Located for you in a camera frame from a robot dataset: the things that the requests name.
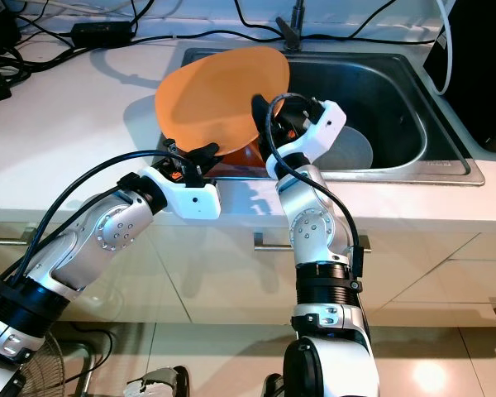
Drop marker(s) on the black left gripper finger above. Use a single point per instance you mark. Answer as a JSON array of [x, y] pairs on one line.
[[169, 146], [202, 153]]

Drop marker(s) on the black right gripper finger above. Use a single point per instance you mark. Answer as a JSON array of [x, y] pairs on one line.
[[269, 128]]

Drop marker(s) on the orange plastic bowl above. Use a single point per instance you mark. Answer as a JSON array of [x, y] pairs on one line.
[[240, 157]]

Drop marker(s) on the orange plastic plate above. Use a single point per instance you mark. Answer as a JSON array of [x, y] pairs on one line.
[[215, 95]]

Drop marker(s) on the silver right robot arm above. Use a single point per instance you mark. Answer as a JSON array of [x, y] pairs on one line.
[[322, 240]]

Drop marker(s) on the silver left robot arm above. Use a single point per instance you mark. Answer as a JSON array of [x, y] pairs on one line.
[[83, 248]]

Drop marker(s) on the white kitchen cabinet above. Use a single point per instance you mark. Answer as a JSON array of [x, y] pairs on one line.
[[215, 273]]

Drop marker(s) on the metal sink faucet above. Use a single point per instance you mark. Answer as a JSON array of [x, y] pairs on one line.
[[291, 29]]

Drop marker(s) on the stainless steel sink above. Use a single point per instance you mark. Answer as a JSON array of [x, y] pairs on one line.
[[405, 107]]

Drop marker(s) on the black power adapter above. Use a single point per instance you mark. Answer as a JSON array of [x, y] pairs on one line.
[[103, 35]]

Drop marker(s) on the black appliance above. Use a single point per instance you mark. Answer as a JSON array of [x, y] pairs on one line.
[[484, 66]]

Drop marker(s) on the black electronics pile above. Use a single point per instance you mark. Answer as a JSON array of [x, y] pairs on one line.
[[0, 25]]

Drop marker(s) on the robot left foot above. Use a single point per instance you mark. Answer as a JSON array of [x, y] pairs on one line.
[[157, 382]]

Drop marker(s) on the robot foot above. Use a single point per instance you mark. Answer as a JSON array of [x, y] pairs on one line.
[[274, 387], [157, 382]]

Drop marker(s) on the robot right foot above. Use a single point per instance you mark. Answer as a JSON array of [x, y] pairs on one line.
[[274, 387]]

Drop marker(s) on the dark mesh floor fan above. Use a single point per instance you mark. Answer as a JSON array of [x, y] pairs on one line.
[[51, 364]]

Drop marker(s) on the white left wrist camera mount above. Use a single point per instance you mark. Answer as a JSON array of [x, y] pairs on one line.
[[194, 203]]

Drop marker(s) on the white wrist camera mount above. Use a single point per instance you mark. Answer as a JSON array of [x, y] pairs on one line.
[[332, 124], [194, 203]]

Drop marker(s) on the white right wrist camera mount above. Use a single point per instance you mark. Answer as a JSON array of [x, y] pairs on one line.
[[332, 124]]

